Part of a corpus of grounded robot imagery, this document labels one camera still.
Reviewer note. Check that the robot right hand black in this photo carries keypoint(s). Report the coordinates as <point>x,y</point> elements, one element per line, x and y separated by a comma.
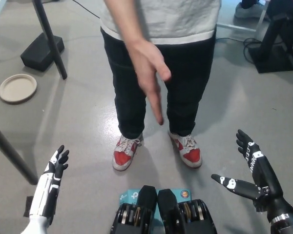
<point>266,175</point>

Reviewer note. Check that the person right hand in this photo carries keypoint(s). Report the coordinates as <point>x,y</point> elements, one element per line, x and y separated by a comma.
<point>146,65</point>

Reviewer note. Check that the red white right sneaker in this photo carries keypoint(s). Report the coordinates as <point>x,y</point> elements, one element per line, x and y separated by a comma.
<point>124,156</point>

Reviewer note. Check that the black foam block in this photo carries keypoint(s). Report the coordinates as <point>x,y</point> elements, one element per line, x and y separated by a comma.
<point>39,54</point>

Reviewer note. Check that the black table leg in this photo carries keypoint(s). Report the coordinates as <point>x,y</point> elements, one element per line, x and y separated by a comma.
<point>12,151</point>

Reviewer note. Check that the black tape patch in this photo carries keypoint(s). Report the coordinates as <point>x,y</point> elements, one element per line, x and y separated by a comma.
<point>28,207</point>

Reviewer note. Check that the grey sneaker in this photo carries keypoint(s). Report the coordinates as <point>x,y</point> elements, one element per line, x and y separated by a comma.
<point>249,12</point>

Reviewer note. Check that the beige paper plate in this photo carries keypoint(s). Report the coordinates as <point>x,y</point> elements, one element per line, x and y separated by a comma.
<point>17,88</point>

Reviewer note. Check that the black monitor stand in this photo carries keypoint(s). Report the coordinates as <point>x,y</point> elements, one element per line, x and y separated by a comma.
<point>276,48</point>

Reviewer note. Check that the robot left torso block black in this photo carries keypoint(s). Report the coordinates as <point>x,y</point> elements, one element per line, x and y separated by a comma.
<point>146,197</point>

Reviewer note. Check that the teal cardboard box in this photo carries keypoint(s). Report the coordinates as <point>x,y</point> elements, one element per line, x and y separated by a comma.
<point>129,195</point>

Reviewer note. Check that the red white left sneaker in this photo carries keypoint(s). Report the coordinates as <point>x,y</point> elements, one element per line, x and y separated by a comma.
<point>189,153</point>

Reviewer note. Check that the red white sneaker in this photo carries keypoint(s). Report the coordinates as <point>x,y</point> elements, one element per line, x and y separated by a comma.
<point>189,153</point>
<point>124,156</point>

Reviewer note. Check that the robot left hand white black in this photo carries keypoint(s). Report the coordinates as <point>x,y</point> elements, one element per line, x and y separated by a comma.
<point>47,187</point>

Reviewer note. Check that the black slanted pole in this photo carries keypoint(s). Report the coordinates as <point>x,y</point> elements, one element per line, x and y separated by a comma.
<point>50,36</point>

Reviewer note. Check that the person grey shirt black trousers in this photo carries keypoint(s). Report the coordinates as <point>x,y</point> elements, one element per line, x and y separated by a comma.
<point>185,73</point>

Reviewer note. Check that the white metal table frame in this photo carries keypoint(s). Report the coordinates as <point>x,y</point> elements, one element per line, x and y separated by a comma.
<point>234,27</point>

